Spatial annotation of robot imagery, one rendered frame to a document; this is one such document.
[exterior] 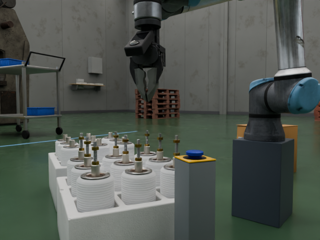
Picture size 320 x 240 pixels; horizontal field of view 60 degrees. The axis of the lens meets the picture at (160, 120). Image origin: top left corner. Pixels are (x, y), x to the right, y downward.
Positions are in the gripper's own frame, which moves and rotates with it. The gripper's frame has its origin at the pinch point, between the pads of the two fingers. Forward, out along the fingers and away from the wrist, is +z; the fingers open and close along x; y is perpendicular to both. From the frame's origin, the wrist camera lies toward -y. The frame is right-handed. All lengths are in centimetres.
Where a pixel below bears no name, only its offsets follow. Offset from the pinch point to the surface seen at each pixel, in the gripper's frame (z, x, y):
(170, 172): 21.1, -5.5, 3.3
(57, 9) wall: -393, 713, 964
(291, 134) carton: 23, -55, 117
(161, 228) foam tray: 34.2, -4.6, -3.5
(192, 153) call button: 12.9, -13.8, -9.9
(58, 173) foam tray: 29, 46, 23
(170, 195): 27.7, -5.5, 3.1
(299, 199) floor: 47, -51, 66
